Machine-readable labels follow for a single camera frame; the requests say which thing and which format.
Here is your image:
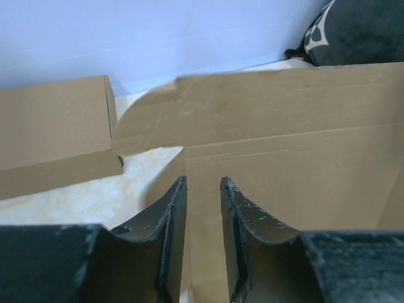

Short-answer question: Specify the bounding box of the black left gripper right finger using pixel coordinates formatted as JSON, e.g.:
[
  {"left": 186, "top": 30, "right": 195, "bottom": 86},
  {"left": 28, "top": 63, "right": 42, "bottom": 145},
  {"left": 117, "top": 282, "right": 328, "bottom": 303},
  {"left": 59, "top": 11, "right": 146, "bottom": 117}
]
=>
[{"left": 220, "top": 177, "right": 403, "bottom": 302}]

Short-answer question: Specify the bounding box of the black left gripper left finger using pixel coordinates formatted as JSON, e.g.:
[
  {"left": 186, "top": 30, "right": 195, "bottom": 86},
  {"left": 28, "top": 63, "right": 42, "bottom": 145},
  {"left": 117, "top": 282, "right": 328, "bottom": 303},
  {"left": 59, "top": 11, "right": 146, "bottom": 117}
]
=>
[{"left": 1, "top": 176, "right": 187, "bottom": 302}]

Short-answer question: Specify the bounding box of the brown cardboard box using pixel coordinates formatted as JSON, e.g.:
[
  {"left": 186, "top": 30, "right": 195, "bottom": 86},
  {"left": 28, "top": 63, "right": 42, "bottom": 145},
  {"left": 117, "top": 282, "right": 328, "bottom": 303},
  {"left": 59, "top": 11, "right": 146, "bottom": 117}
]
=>
[
  {"left": 1, "top": 75, "right": 124, "bottom": 199},
  {"left": 112, "top": 62, "right": 403, "bottom": 302}
]

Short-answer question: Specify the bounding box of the closed brown cardboard box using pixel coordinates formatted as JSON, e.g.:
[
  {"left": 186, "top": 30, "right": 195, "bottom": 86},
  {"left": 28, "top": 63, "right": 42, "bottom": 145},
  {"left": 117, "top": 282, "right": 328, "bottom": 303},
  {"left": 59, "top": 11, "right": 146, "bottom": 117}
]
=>
[{"left": 1, "top": 75, "right": 124, "bottom": 199}]

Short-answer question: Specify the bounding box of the black floral pillow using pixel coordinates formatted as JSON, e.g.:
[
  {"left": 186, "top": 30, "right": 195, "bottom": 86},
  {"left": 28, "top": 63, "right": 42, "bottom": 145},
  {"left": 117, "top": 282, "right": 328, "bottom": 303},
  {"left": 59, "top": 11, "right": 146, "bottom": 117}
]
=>
[{"left": 285, "top": 0, "right": 403, "bottom": 66}]

